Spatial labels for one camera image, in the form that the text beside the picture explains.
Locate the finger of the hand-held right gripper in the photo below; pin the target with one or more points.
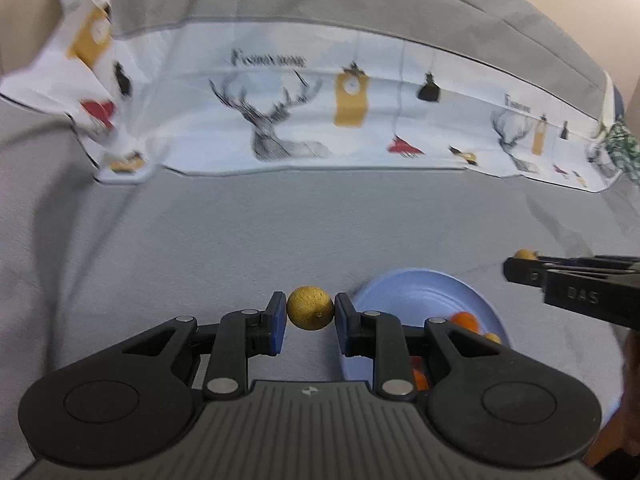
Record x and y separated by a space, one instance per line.
580 296
522 271

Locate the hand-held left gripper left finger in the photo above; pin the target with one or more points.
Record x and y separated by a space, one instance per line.
277 324

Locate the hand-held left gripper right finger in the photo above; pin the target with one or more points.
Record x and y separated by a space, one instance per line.
341 327

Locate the small yellow round fruit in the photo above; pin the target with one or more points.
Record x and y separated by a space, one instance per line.
310 308
523 254
492 338

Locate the light blue plate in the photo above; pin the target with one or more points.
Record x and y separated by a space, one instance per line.
400 295

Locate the large orange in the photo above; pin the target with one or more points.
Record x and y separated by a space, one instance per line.
465 320

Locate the small red fruit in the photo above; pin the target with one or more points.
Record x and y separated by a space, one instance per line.
415 361

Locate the small orange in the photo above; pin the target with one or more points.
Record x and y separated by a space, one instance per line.
420 379

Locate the grey bed sheet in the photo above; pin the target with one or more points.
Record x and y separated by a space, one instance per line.
250 230

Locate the green checked cloth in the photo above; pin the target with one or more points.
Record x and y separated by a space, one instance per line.
622 147

